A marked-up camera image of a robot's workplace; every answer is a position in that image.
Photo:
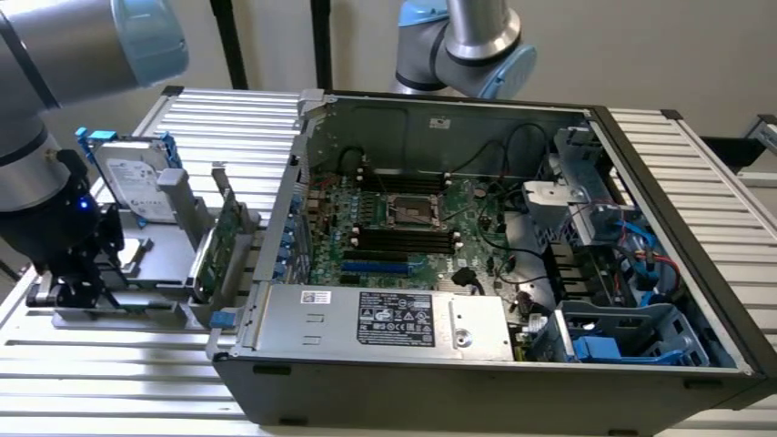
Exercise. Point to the black box beside table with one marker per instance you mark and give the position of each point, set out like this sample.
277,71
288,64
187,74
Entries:
732,152

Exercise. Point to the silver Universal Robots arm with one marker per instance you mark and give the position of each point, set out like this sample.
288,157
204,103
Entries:
67,54

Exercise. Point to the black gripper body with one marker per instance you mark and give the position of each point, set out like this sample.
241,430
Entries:
60,218

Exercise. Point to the metal CPU socket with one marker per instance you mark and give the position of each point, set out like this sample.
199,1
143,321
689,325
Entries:
414,210

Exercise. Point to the grey and blue drive cage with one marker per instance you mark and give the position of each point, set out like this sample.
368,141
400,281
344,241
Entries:
630,332

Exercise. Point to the thin black post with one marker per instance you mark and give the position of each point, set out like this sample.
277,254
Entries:
321,45

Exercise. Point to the metal disk bay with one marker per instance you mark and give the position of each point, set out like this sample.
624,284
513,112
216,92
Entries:
576,191

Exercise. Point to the black RAM slot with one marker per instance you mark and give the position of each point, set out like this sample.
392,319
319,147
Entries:
404,179
404,184
404,237
404,189
404,243
404,173
404,249
404,230

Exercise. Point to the green motherboard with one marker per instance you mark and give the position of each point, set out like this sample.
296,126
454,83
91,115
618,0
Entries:
473,227

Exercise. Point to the silver power supply unit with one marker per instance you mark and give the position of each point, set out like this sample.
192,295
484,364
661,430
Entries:
376,323

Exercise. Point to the aluminium rail frame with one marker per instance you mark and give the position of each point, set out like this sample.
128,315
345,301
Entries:
761,136

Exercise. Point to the silver CPU chip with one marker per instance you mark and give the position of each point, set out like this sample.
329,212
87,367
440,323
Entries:
135,252

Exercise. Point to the thick black post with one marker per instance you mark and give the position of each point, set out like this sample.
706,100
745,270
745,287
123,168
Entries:
231,45

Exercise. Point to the blue latch clip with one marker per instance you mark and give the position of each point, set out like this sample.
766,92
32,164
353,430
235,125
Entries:
221,318

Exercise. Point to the blue expansion slot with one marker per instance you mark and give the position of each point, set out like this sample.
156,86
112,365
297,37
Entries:
376,267

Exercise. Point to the green graphics card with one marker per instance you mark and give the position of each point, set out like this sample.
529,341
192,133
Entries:
221,246

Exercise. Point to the black open PC case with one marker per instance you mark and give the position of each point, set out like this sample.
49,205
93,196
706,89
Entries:
425,391

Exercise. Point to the grey parts rack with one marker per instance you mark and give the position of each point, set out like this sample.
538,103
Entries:
164,255

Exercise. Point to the hard disk in blue bracket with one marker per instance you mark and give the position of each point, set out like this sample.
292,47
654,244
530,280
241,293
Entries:
136,182

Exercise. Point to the black expansion slot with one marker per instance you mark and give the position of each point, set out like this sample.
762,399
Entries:
378,256

